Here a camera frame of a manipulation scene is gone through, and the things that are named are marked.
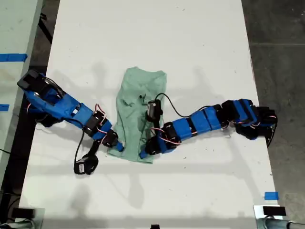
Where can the small black box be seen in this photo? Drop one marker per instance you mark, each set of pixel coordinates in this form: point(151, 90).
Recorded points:
point(23, 213)
point(274, 211)

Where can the black diagonal brace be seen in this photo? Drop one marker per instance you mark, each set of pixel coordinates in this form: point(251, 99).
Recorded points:
point(44, 26)

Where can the grey green clamp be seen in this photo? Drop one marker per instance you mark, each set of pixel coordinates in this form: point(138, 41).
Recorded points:
point(21, 224)
point(274, 224)

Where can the small black mount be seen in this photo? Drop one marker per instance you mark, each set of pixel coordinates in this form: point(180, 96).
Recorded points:
point(155, 226)

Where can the pale green T-shirt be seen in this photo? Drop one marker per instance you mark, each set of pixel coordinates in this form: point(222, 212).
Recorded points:
point(133, 95)

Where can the black table frame beam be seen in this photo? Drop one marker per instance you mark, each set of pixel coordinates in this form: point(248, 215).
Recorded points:
point(16, 148)

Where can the long blue tape strip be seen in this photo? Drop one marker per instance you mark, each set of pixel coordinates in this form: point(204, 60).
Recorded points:
point(13, 57)

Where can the silver corner bracket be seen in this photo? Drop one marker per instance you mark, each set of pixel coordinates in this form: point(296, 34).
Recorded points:
point(39, 214)
point(257, 211)

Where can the wrist black camera stalk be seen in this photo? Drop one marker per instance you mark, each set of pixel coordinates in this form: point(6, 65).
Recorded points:
point(94, 149)
point(157, 125)

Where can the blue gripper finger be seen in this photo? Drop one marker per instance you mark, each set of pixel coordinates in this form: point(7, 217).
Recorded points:
point(118, 148)
point(145, 156)
point(122, 146)
point(143, 153)

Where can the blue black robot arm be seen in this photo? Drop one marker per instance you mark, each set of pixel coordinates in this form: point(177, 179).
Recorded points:
point(64, 109)
point(202, 121)

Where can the short blue tape strip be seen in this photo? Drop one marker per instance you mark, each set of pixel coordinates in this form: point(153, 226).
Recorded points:
point(3, 107)

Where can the pale side table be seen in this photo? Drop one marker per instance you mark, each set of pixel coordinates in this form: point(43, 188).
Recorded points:
point(16, 28)

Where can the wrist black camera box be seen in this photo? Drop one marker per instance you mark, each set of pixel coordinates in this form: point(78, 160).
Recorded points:
point(82, 168)
point(153, 111)

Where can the square blue tape piece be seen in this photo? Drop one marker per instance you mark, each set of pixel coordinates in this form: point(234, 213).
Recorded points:
point(271, 195)

